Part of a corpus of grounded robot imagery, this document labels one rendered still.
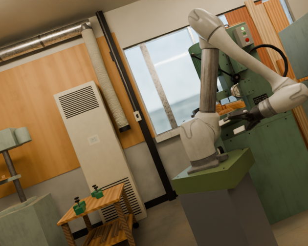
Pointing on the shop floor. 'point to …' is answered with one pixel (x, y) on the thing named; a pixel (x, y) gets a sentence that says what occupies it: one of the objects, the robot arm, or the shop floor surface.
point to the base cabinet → (279, 167)
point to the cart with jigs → (99, 201)
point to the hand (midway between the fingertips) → (228, 127)
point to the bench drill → (35, 232)
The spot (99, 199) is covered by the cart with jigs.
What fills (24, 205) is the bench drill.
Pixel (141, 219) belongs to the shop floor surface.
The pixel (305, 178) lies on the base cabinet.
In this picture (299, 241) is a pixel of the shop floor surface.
